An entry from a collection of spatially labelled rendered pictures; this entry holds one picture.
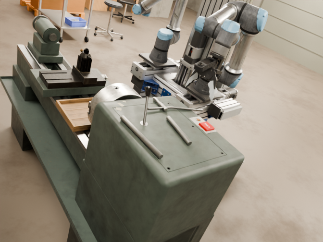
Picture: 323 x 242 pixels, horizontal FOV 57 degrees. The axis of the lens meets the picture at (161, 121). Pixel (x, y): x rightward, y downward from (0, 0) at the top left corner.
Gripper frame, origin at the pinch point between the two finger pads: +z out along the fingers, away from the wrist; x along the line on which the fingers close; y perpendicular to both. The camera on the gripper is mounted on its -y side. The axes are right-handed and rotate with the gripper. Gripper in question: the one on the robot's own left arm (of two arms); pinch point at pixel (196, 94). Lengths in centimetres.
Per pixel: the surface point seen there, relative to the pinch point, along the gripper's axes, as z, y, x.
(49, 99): 54, 4, 104
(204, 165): 21.6, -14.1, -24.0
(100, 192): 64, -19, 16
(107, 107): 21.0, -24.2, 26.7
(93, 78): 29, 23, 90
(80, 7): 12, 307, 486
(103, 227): 80, -17, 8
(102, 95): 23, -11, 45
